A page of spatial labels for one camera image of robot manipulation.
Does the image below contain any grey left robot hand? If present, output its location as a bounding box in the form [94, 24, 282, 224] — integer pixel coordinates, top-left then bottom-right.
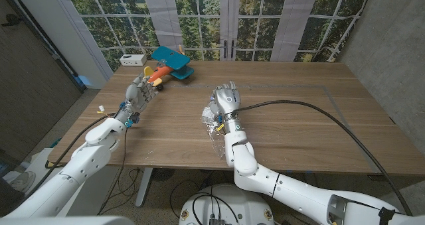
[115, 72, 159, 125]

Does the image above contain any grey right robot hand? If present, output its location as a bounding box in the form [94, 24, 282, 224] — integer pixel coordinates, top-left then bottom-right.
[209, 81, 245, 135]

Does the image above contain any clear plastic wrap sheet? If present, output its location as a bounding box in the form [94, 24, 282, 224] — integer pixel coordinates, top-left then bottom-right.
[201, 97, 230, 159]

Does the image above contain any teal orange toy plane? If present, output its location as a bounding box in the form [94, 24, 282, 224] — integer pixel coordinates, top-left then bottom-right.
[143, 45, 195, 92]

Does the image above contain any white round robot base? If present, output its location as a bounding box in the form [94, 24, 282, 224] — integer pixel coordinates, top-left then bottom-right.
[179, 183, 275, 225]

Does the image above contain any white power strip box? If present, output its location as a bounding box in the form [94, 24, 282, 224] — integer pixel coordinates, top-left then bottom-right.
[119, 54, 147, 67]

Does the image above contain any black round floor object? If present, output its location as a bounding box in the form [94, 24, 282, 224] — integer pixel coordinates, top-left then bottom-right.
[151, 167, 176, 182]

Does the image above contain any printed forest window backdrop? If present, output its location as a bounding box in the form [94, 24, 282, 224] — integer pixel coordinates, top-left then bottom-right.
[62, 0, 375, 72]

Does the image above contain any grey metal table leg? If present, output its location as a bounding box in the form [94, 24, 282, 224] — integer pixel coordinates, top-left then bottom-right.
[135, 167, 154, 208]

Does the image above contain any white floor sheet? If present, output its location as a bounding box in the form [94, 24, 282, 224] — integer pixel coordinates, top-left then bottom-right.
[19, 147, 67, 183]

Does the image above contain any white sneaker shoe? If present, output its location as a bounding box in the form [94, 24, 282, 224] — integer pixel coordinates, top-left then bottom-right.
[9, 171, 36, 192]

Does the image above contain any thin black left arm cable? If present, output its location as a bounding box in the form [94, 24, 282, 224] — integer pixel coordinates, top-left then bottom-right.
[96, 127, 129, 216]

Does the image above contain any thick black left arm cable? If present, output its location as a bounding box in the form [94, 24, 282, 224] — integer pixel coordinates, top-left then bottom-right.
[23, 113, 117, 199]

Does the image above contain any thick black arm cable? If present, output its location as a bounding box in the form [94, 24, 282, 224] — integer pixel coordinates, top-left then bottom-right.
[23, 113, 117, 199]
[232, 100, 414, 218]

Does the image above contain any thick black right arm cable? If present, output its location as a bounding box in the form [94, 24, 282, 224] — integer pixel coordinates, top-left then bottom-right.
[232, 100, 414, 218]

